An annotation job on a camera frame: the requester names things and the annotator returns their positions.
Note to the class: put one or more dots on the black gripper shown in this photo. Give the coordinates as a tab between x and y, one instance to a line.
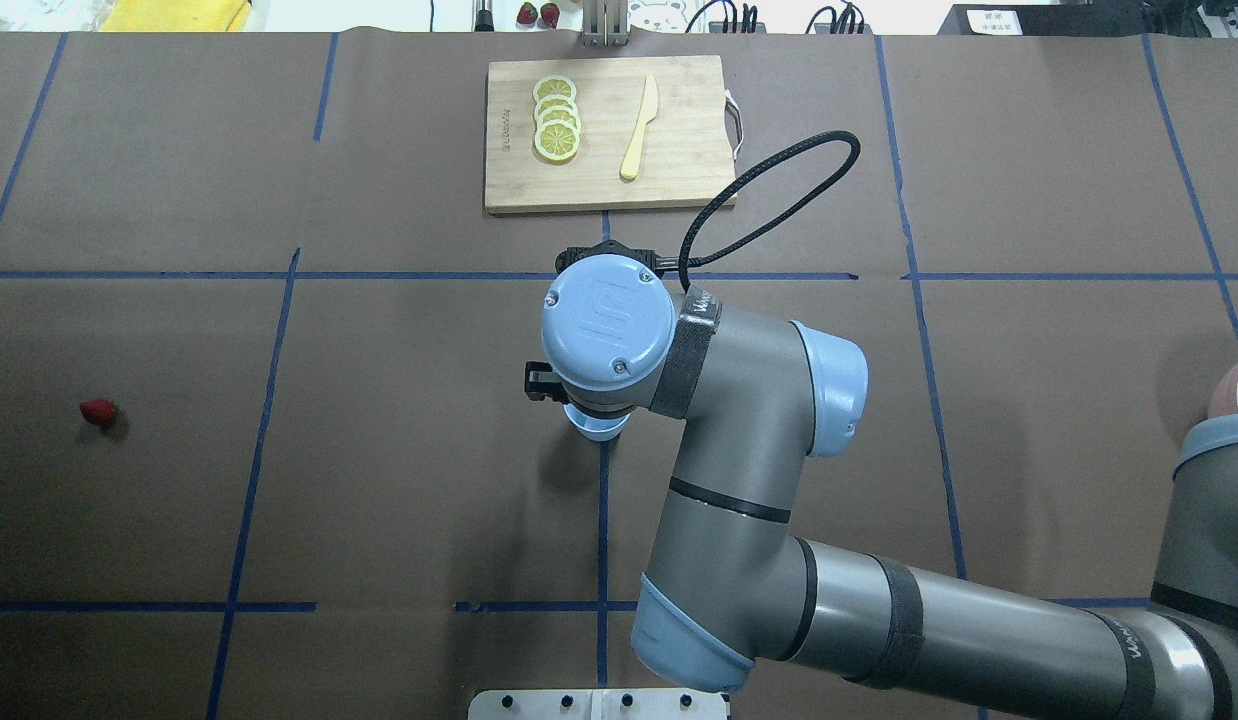
538	382

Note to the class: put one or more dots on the red strawberry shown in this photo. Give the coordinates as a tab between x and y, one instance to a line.
99	412

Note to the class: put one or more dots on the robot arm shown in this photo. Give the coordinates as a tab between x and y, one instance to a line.
727	583

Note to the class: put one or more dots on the light blue cup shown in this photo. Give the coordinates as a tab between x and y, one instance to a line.
599	430

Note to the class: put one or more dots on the lemon slice bottom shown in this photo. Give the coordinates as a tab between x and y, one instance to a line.
556	143

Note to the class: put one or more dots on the lemon slice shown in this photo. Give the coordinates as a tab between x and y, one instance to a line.
559	122
554	102
556	143
560	87

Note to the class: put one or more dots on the bamboo cutting board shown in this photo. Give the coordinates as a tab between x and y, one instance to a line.
688	155

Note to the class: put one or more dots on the lemon slice top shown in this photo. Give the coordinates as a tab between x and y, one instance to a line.
560	87

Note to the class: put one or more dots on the yellow plastic knife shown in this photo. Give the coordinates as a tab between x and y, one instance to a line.
647	113

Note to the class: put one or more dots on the spare strawberry on desk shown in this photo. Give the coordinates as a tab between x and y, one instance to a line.
527	15
549	15

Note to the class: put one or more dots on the yellow cloth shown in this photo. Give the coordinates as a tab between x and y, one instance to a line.
177	16

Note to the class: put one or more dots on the white camera mast base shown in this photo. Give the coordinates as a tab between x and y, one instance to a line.
602	703

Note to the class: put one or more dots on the aluminium frame post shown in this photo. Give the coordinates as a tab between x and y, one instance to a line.
605	23

